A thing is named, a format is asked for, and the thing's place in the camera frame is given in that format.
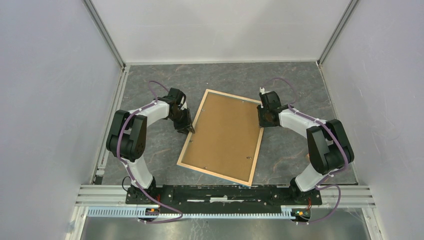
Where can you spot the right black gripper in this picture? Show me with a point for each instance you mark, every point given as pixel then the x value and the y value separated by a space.
pixel 262 123

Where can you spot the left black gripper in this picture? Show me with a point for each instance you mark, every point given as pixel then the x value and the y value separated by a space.
pixel 187 125

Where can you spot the wooden picture frame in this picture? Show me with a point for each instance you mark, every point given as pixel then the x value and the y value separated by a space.
pixel 215 175

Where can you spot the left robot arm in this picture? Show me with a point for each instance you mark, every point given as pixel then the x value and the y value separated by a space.
pixel 127 136

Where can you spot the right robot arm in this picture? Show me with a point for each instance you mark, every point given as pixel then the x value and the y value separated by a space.
pixel 329 148

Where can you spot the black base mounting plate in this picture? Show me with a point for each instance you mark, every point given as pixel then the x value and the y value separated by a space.
pixel 221 199

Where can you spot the left corner aluminium profile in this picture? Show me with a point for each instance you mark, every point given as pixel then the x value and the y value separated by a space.
pixel 104 32

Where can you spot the corner aluminium profile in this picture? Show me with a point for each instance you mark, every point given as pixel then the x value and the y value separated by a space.
pixel 337 31
pixel 104 32

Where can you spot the right corner aluminium profile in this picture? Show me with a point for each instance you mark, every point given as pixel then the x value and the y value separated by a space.
pixel 337 31

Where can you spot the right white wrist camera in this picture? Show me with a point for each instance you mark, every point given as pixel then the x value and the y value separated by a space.
pixel 262 93

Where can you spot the toothed cable duct strip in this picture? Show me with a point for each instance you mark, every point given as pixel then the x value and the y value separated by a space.
pixel 142 212

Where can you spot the aluminium rail frame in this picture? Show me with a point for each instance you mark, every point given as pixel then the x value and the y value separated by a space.
pixel 341 197

